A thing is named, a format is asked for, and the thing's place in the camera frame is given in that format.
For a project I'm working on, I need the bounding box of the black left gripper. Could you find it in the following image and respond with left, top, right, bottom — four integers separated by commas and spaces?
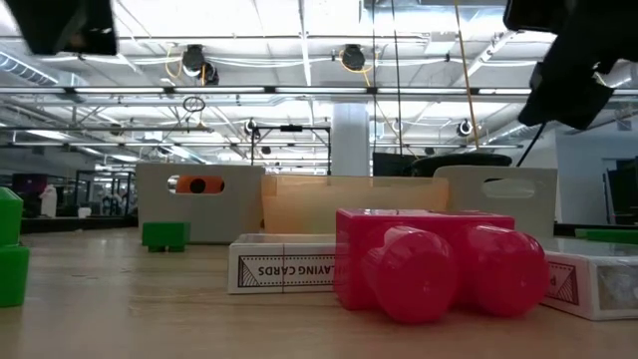
3, 0, 120, 57

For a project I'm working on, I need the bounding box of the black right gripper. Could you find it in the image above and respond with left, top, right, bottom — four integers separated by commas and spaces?
516, 29, 619, 132

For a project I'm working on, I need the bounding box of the grey plastic bin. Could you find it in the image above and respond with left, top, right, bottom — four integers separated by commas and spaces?
433, 166, 559, 239
135, 163, 266, 245

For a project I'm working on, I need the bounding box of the orange foam die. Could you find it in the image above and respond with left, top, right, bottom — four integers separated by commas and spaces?
174, 175, 226, 195

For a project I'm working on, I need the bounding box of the red toy block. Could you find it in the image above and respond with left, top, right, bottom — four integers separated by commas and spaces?
334, 207, 549, 325

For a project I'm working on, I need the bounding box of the light green toy block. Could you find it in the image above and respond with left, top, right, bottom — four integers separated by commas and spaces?
0, 186, 31, 309

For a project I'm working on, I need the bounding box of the orange translucent plastic bin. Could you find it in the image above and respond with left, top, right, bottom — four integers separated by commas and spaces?
260, 174, 450, 236

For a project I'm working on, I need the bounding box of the black monitor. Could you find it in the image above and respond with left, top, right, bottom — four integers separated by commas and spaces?
605, 158, 638, 226

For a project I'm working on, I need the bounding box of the dark purple background box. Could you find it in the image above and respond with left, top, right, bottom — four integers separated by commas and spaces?
11, 173, 49, 196

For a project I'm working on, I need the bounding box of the black background shelf rack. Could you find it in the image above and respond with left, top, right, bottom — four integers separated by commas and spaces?
74, 169, 137, 218

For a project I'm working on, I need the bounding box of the white background bottle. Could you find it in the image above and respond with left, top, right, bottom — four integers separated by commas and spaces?
39, 183, 59, 218

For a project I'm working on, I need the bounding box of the black background box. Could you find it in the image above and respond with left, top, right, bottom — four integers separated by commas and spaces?
372, 152, 418, 179

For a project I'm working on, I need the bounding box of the white building column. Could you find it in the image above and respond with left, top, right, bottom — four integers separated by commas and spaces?
331, 103, 371, 179

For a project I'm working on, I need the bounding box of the small dark green block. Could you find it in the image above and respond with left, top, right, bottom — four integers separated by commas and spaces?
142, 221, 192, 254

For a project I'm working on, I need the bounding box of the grey ventilation duct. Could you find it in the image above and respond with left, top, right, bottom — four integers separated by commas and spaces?
0, 49, 76, 90

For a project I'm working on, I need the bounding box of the thin black cable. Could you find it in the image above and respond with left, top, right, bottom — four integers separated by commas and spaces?
515, 121, 548, 169

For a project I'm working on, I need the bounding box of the yellow cable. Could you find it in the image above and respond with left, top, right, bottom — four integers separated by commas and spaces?
452, 0, 481, 151

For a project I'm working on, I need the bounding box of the long ceiling light rail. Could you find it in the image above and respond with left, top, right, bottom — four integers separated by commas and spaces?
0, 86, 638, 97

